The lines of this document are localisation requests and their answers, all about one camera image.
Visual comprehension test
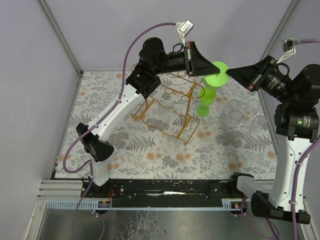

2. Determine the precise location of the floral patterned table cloth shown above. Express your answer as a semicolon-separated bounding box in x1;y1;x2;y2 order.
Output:
54;68;278;180

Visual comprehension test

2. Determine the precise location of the gold wire wine glass rack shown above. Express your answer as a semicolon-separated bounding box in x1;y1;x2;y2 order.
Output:
131;71;204;146

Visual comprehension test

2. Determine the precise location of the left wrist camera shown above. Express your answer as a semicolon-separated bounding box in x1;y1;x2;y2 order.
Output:
175;19;194;47

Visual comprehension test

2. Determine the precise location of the green wine glass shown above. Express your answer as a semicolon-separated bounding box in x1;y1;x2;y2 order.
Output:
203;61;230;92
196;87;216;117

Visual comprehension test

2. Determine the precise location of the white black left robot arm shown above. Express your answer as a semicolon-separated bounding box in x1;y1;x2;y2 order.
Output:
76;37;220;186

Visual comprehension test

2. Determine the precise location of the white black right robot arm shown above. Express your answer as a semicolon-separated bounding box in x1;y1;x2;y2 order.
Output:
226;56;320;225

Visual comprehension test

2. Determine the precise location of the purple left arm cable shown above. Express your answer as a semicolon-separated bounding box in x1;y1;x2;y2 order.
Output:
62;21;181;240

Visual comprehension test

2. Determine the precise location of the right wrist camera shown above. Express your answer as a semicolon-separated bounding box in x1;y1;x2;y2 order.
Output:
276;38;296;64

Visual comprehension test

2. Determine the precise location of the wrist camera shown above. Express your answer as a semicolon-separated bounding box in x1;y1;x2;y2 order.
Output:
276;38;296;64
175;19;194;47

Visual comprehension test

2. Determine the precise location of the aluminium frame post right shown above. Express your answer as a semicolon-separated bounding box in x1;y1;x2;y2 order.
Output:
260;0;301;60

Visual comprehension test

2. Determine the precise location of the aluminium frame post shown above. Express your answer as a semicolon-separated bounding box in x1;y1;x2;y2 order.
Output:
37;0;83;76
260;0;301;60

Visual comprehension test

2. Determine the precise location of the aluminium frame post left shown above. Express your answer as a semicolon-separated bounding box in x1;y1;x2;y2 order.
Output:
37;0;83;76

